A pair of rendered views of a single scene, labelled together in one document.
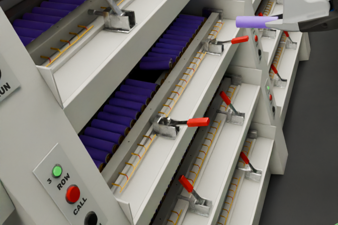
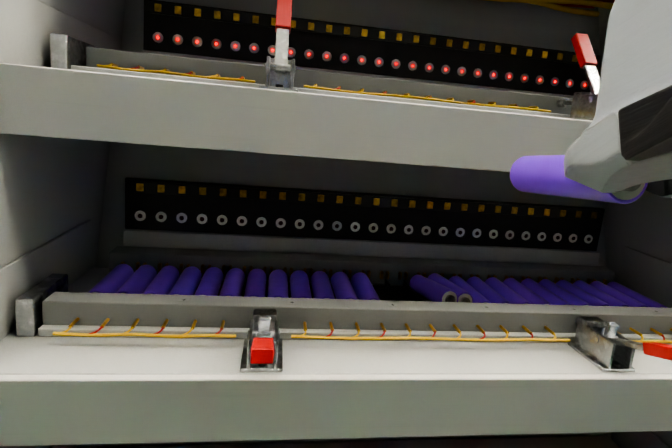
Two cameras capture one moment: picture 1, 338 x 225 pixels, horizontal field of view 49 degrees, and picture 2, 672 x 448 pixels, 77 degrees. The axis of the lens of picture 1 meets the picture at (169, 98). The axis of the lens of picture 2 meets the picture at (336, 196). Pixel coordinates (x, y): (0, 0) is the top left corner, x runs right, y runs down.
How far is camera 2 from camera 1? 0.49 m
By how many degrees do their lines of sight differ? 57
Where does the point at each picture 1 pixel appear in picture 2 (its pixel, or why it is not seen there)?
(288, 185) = not seen: outside the picture
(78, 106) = (34, 88)
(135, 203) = (27, 365)
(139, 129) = (222, 302)
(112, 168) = (104, 299)
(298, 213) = not seen: outside the picture
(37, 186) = not seen: outside the picture
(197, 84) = (456, 361)
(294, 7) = (643, 48)
